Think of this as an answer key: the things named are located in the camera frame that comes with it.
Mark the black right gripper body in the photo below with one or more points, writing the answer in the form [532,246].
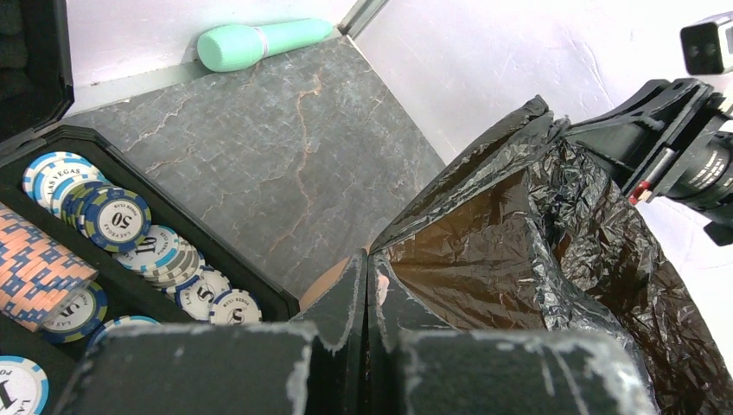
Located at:
[629,140]

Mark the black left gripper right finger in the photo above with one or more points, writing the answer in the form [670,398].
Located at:
[420,365]

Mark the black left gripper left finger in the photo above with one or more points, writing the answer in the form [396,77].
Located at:
[312,364]

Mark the black plastic trash bag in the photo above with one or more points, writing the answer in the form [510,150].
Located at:
[525,231]

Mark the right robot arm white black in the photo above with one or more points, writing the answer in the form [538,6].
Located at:
[700,178]

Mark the orange plastic trash bin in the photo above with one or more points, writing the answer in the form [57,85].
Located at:
[323,283]

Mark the black poker chip case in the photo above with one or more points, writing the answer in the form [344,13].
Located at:
[87,242]

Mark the mint green cylinder tool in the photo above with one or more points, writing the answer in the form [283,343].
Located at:
[235,47]

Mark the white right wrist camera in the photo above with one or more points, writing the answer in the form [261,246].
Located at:
[707,45]

